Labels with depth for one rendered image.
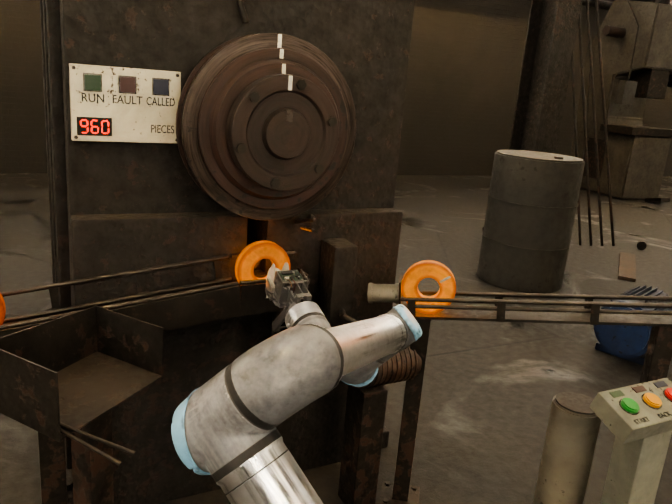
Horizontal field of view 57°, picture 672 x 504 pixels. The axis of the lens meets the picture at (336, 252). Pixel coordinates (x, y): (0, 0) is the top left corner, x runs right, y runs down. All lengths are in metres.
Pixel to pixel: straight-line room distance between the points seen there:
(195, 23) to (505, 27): 8.53
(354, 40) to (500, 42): 8.16
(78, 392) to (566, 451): 1.15
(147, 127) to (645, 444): 1.40
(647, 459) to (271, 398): 1.01
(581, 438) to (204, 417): 1.03
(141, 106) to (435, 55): 7.81
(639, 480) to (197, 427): 1.08
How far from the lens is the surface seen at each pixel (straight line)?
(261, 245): 1.68
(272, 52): 1.58
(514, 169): 4.14
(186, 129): 1.55
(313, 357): 0.91
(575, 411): 1.66
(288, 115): 1.52
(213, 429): 0.93
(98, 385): 1.41
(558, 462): 1.73
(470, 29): 9.62
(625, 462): 1.65
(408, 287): 1.77
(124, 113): 1.65
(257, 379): 0.89
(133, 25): 1.67
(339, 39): 1.85
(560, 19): 5.72
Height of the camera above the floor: 1.25
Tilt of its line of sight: 15 degrees down
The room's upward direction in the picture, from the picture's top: 5 degrees clockwise
